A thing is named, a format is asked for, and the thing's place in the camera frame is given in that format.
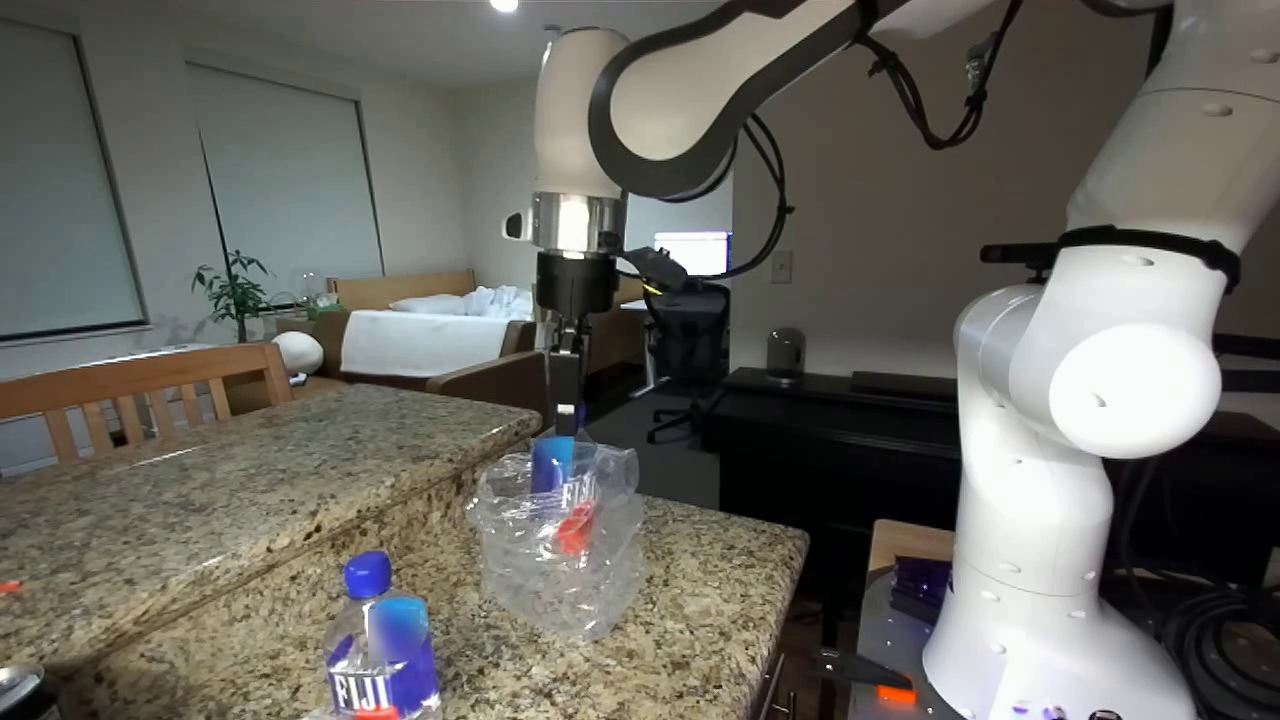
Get white window blind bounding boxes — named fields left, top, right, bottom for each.
left=0, top=14, right=154, bottom=344
left=186, top=56, right=393, bottom=303

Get coiled black cables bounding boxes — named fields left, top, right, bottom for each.
left=1156, top=578, right=1280, bottom=720

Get blue capped water bottle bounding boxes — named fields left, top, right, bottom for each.
left=321, top=547, right=447, bottom=720
left=524, top=431, right=611, bottom=592

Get black desk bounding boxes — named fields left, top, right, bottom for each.
left=700, top=363, right=1280, bottom=632

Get computer monitor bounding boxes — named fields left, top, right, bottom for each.
left=654, top=227, right=735, bottom=279

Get black strap on arm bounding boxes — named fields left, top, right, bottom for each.
left=975, top=220, right=1243, bottom=287

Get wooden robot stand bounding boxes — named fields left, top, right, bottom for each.
left=843, top=518, right=965, bottom=720

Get green potted plant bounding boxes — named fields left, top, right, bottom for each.
left=190, top=241, right=275, bottom=349

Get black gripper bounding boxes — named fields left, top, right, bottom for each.
left=531, top=252, right=621, bottom=441

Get white round lamp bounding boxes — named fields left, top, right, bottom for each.
left=268, top=330, right=329, bottom=387

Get black office chair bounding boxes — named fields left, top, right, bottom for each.
left=639, top=279, right=735, bottom=445

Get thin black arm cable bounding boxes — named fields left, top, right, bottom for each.
left=724, top=0, right=1032, bottom=287

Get clear plastic bag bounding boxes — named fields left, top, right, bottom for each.
left=464, top=436, right=654, bottom=650

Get bed with white bedding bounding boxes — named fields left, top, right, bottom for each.
left=318, top=269, right=554, bottom=411

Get wooden dining chair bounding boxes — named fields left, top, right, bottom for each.
left=0, top=341, right=291, bottom=471

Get small dark desk object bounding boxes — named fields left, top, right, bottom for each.
left=765, top=326, right=810, bottom=375

